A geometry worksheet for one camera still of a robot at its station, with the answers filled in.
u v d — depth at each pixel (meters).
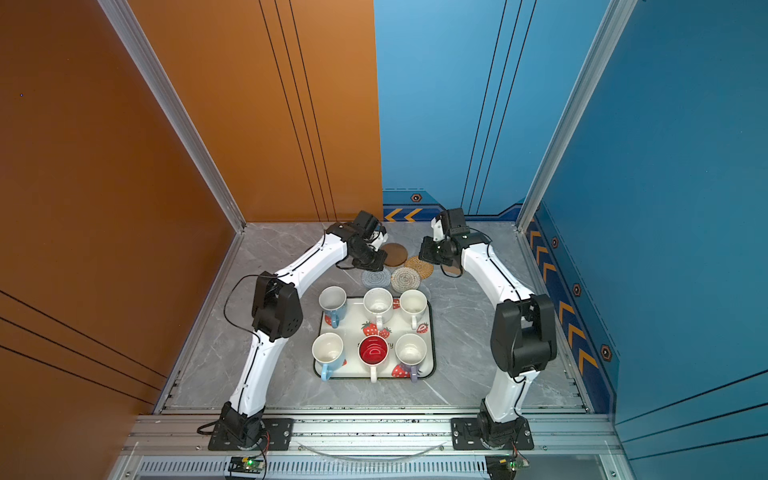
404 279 1.02
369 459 0.71
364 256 0.84
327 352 0.84
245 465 0.71
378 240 0.85
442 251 0.76
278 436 0.74
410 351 0.86
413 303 0.91
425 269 1.06
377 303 0.96
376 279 1.02
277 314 0.59
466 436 0.72
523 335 0.48
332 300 0.94
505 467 0.71
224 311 0.97
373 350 0.85
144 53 0.75
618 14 0.70
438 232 0.83
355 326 0.92
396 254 1.10
